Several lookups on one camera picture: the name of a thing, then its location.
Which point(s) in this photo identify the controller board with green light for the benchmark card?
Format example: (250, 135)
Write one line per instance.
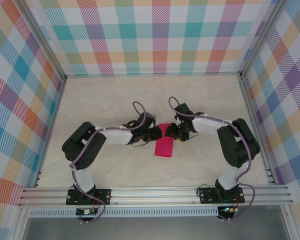
(228, 209)

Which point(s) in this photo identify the pink paper sheet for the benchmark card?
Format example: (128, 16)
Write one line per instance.
(163, 148)

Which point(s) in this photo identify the aluminium frame post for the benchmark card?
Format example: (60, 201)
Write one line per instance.
(262, 37)
(40, 37)

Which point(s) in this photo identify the wide aluminium mounting rail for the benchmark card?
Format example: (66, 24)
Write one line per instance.
(152, 195)

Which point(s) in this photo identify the aluminium frame floor bar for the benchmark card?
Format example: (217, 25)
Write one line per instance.
(50, 132)
(152, 74)
(258, 132)

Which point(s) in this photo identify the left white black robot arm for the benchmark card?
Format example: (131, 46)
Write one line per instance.
(77, 147)

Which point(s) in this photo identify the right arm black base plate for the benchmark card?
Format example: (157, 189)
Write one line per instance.
(206, 196)

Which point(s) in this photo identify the small black controller board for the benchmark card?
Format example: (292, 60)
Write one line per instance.
(86, 212)

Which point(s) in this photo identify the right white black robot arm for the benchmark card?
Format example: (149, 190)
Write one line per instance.
(240, 145)

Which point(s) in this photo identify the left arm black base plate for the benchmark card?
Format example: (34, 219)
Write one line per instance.
(105, 196)

